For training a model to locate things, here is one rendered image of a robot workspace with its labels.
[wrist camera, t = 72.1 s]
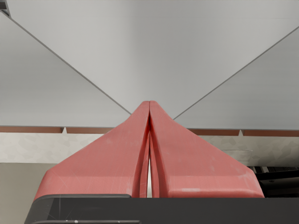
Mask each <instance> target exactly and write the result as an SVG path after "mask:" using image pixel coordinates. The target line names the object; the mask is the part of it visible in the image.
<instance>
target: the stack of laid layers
mask: <svg viewBox="0 0 299 224"><path fill-rule="evenodd" d="M0 10H3V11H4V12H5V13H6V14H8V10H7V7H6V3H5V0H0ZM8 15H9V14H8Z"/></svg>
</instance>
